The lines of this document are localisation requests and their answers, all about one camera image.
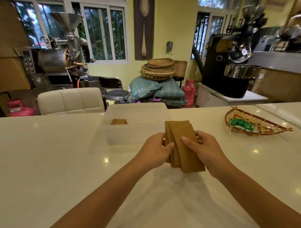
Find brown paper sleeves group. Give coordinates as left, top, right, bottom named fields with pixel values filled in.
left=164, top=120, right=206, bottom=174

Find pink gas cylinder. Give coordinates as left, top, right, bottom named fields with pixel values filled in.
left=5, top=98, right=36, bottom=117
left=182, top=79, right=196, bottom=108

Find white framed window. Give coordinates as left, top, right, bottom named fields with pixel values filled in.
left=9, top=0, right=129, bottom=64

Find black flue pipe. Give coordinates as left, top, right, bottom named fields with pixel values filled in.
left=192, top=46, right=204, bottom=75

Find white cabinet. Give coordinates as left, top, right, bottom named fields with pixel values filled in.
left=196, top=82, right=268, bottom=108

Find large brown cardboard box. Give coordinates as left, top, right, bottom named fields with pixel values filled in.
left=0, top=0, right=32, bottom=49

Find person's right hand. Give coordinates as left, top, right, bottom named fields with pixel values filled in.
left=181, top=130, right=230, bottom=179

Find person's left forearm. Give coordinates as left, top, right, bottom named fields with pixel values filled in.
left=50, top=157, right=156, bottom=228

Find teal striped sack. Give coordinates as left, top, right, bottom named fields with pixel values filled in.
left=129, top=76, right=163, bottom=101
left=161, top=97, right=188, bottom=108
left=154, top=78, right=186, bottom=99

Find grey counter shelf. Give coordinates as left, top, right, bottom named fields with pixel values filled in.
left=247, top=50, right=301, bottom=74

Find wooden spoon wall picture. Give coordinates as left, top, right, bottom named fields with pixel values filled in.
left=133, top=0, right=155, bottom=61

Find black metal chair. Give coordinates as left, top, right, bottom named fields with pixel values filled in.
left=98, top=77, right=130, bottom=104

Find white padded chair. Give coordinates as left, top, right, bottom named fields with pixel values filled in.
left=37, top=87, right=106, bottom=116

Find woven bamboo tray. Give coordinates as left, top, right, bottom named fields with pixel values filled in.
left=224, top=106, right=293, bottom=136

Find person's right forearm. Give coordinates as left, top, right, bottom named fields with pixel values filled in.
left=213, top=162, right=301, bottom=228

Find small black stool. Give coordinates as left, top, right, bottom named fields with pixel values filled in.
left=173, top=76, right=184, bottom=89

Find tall woven basket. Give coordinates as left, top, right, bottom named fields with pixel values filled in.
left=173, top=60, right=187, bottom=78

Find green snack packets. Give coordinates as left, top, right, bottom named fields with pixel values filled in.
left=227, top=118, right=256, bottom=132

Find flat brown cardboard panel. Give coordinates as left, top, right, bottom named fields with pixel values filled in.
left=250, top=68, right=301, bottom=103

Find translucent plastic box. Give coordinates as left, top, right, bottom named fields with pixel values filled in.
left=101, top=102, right=172, bottom=145

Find barred window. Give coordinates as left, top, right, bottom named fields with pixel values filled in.
left=192, top=0, right=243, bottom=59

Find silver coffee roaster machine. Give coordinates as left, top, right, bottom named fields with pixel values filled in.
left=21, top=12, right=96, bottom=90

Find person's left hand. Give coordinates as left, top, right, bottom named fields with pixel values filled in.
left=135, top=132, right=175, bottom=173

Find black coffee roaster machine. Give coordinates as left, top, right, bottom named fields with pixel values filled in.
left=202, top=4, right=268, bottom=99

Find stack of flat woven trays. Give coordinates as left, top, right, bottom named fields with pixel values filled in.
left=140, top=58, right=176, bottom=82

